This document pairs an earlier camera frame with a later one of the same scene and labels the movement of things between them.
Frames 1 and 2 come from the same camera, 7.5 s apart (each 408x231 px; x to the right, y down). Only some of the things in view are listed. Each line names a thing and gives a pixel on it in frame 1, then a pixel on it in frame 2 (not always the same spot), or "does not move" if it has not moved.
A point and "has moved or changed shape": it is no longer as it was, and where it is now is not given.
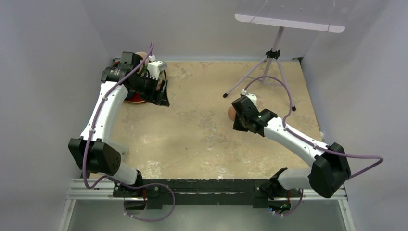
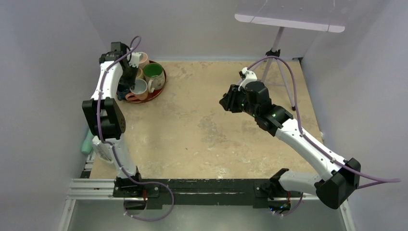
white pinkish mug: [143, 55] does not move
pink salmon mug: [231, 112] has moved or changed shape
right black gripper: [236, 126] -> [228, 102]
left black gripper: [158, 97] -> [129, 83]
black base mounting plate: [157, 192] does not move
